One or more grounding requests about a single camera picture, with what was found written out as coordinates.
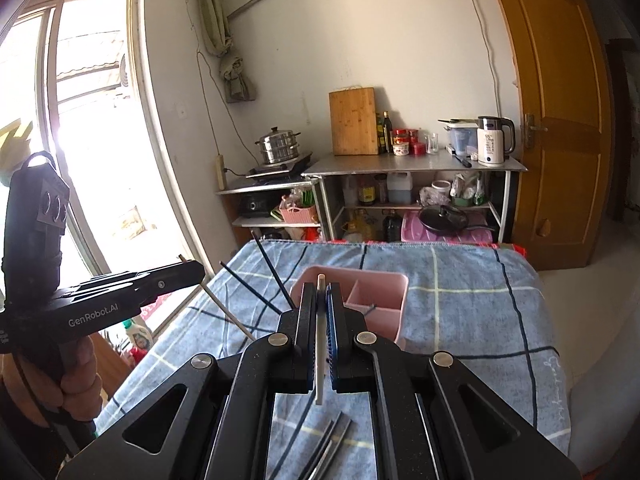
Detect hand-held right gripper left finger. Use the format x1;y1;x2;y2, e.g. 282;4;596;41
57;282;318;480

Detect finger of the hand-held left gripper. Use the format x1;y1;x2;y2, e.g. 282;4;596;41
75;261;189;294
127;261;207;307

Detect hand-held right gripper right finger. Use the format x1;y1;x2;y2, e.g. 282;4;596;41
325;282;583;480

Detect wooden chopstick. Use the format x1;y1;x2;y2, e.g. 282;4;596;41
179;255;256;341
315;274;328;406

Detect pink plastic basket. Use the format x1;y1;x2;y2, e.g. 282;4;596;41
290;267;410;351

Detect metal chopstick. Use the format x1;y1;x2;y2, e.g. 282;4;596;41
306;411;348;480

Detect person's left hand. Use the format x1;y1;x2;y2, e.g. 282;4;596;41
57;332;103;423

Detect white detergent bottle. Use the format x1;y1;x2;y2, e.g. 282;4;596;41
120;317;156;356

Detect yellow cooking oil bottle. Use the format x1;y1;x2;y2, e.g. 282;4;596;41
342;210;376;242

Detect small pink woven basket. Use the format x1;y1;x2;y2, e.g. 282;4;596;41
279;199;321;226

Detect low metal shelf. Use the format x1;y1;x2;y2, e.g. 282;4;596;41
215;175;321;241

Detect soy sauce bottle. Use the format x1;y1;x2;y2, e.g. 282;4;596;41
357;175;377;206

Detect glass window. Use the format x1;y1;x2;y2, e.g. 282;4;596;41
0;0;211;341

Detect blue checked tablecloth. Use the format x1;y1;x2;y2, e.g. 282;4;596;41
95;239;573;480

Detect white plastic jug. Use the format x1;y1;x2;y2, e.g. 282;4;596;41
387;171;413;206

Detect black lidded pan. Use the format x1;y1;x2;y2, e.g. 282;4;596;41
417;204;471;235

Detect black induction cooker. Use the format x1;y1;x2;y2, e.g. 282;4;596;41
245;152;313;181

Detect steel steamer pot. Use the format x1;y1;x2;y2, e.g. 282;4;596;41
255;127;302;166

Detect pink dish tray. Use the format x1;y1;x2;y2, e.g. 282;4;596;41
401;210;496;243

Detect crumpled plastic bags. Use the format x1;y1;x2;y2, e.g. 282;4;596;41
450;172;488;206

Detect wooden cutting board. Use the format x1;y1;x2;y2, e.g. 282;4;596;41
328;87;380;157

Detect clear plastic container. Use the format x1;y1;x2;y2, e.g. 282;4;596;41
447;122;478;157

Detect tied beige curtain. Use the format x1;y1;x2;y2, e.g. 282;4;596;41
197;0;258;105

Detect white electric kettle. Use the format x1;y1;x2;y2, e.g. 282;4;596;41
475;116;516;167

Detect wooden door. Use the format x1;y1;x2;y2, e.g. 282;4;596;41
482;0;613;271

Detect metal door handle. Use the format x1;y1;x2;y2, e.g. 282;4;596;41
522;112;548;150

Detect white wall cable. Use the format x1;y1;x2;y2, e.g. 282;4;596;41
455;0;503;111

